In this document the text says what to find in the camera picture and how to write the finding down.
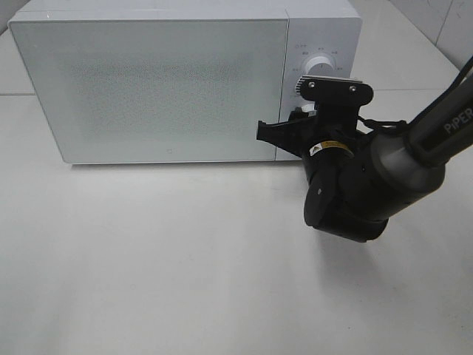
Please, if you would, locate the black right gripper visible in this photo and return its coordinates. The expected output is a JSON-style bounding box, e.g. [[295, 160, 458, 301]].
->
[[256, 99, 361, 193]]

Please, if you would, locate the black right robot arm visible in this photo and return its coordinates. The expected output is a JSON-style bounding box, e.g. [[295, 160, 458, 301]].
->
[[256, 62, 472, 243]]

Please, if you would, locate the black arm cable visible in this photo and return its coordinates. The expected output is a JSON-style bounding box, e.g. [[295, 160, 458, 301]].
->
[[354, 116, 409, 134]]

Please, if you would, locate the white microwave oven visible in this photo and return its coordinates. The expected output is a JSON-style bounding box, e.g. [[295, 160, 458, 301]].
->
[[8, 1, 362, 164]]

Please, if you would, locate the white microwave knob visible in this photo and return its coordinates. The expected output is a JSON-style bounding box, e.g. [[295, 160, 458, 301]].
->
[[301, 103, 316, 112], [303, 53, 336, 76]]

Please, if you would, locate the white microwave door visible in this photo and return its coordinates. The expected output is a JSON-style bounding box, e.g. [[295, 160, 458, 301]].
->
[[11, 20, 287, 164]]

